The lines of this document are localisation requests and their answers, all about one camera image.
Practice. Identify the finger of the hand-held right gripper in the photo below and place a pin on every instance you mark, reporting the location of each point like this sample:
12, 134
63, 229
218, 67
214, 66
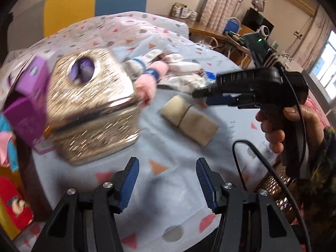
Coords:
223, 101
204, 92

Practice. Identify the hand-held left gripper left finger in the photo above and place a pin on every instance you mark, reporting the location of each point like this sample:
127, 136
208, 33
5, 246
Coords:
128, 185

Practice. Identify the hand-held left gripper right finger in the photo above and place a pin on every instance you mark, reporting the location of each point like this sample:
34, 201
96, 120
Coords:
207, 186

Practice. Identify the white plastic packet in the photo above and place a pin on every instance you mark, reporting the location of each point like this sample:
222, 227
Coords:
183, 82

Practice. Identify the gold embossed box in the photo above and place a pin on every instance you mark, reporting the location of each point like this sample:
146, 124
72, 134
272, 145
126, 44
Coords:
94, 110

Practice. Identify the person's right forearm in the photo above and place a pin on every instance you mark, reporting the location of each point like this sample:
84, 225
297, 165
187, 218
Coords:
321, 178

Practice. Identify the person's right hand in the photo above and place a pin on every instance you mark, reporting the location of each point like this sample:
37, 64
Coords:
274, 139

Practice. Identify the blue packet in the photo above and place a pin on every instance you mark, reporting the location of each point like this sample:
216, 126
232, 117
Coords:
210, 76

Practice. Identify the white rolled sock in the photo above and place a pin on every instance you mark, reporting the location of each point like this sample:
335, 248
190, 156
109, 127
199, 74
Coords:
183, 67

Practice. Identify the beige bandage roll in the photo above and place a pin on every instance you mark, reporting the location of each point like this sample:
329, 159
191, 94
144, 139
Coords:
189, 122

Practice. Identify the printed tablecloth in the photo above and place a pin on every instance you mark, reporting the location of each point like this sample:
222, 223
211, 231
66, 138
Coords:
168, 157

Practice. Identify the white fan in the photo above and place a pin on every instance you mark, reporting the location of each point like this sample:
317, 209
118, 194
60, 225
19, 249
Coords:
264, 31

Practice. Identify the red blanket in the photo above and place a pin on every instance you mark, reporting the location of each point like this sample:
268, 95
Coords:
316, 107

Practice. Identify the beige curtain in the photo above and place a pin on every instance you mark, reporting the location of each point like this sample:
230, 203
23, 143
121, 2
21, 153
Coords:
223, 2
307, 42

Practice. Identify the plush doll with pink pompoms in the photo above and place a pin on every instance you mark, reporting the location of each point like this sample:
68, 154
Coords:
149, 84

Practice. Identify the black monitor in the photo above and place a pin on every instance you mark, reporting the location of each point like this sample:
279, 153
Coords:
253, 21

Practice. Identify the wooden desk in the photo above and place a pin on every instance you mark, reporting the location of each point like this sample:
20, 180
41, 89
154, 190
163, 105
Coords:
207, 30

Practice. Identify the blue jug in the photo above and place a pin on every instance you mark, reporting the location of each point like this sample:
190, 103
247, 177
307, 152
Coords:
232, 25

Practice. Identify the woven basket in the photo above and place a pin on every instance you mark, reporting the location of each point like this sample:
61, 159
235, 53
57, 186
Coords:
278, 191

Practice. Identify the white blue-striped sock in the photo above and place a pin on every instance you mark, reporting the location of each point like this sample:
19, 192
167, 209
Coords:
139, 64

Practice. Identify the boxes on desk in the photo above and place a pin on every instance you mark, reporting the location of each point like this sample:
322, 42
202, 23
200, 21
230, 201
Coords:
183, 11

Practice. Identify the air conditioner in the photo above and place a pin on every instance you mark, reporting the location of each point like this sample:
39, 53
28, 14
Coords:
298, 2

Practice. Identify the red box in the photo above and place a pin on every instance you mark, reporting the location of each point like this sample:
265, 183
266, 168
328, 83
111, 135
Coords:
13, 204

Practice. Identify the purple cardboard box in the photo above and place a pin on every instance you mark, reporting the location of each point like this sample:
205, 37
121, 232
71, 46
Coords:
26, 110

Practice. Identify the blue and pink cloth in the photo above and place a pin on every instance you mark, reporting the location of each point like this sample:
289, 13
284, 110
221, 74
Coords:
6, 139

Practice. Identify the yellow panel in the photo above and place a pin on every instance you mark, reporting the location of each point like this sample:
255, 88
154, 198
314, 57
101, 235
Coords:
69, 8

